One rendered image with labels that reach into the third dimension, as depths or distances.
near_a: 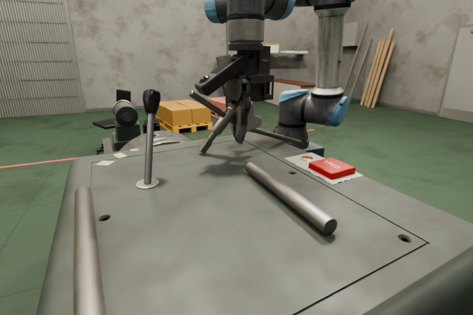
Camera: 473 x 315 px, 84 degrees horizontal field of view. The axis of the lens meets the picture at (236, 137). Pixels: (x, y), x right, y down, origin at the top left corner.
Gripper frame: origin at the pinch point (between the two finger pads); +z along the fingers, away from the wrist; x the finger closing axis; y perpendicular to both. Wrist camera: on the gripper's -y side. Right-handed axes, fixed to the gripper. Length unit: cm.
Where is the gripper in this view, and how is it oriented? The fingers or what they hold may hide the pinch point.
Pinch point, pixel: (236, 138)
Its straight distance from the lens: 59.7
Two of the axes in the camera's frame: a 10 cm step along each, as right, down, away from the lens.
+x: -4.6, -2.6, 8.5
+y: 8.9, -1.3, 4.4
